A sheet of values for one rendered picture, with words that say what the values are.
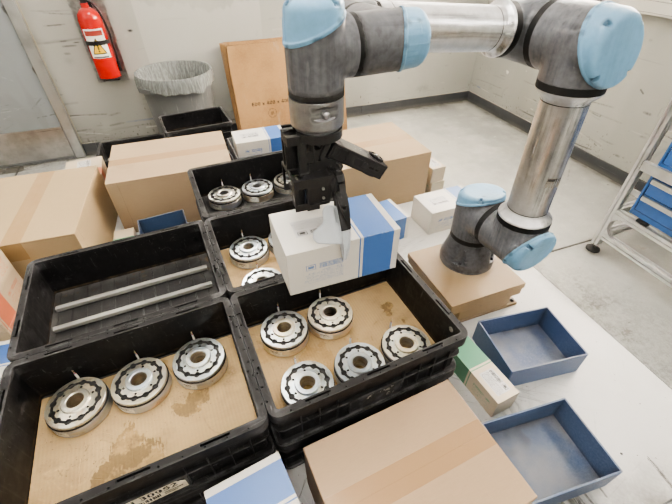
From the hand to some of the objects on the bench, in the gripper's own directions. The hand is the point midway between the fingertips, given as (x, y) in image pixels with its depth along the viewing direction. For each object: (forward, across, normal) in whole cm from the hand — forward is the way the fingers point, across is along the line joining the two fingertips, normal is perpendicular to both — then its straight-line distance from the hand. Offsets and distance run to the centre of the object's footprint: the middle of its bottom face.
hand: (333, 233), depth 68 cm
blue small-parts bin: (+40, -62, -36) cm, 82 cm away
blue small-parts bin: (+41, +36, +30) cm, 62 cm away
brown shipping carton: (+41, +33, +1) cm, 52 cm away
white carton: (+41, -43, +58) cm, 83 cm away
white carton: (+41, -43, +30) cm, 67 cm away
